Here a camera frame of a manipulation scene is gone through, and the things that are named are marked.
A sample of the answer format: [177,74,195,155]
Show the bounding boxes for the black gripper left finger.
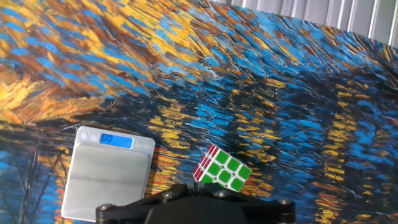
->
[95,182,190,224]

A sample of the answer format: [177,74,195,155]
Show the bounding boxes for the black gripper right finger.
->
[198,182,296,224]

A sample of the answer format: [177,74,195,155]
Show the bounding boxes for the green white red Rubik's cube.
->
[192,143,252,192]

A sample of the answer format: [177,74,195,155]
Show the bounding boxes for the silver digital pocket scale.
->
[60,125,155,223]

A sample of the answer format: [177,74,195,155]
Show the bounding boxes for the blue starry night painted cloth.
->
[0,0,398,224]

